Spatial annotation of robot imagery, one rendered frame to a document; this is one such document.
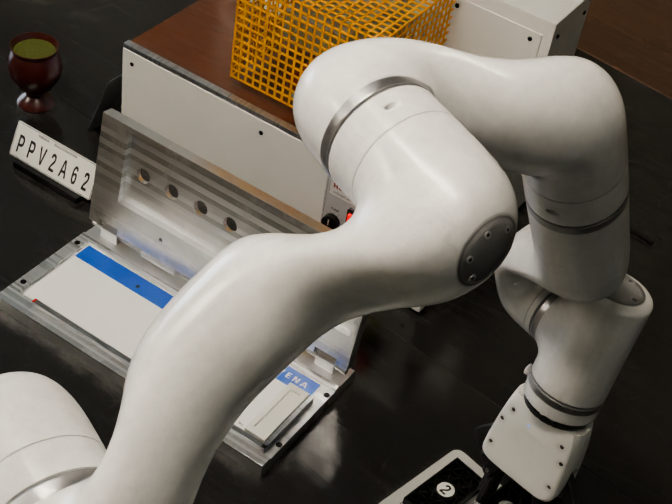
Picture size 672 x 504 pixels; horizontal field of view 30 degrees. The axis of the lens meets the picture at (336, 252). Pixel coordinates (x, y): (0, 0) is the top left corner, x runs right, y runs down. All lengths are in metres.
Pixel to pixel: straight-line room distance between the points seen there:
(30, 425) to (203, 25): 1.03
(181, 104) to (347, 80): 0.92
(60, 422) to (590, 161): 0.47
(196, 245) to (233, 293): 0.77
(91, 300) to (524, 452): 0.64
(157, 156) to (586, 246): 0.74
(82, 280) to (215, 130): 0.29
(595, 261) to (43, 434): 0.50
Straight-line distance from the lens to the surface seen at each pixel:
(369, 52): 0.97
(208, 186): 1.65
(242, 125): 1.78
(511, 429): 1.40
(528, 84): 0.97
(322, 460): 1.58
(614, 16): 2.57
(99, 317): 1.69
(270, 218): 1.60
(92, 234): 1.81
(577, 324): 1.29
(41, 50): 2.02
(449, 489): 1.56
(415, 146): 0.89
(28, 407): 1.02
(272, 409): 1.58
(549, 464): 1.39
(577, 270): 1.15
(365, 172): 0.90
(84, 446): 1.01
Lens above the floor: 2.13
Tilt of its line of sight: 42 degrees down
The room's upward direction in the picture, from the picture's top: 10 degrees clockwise
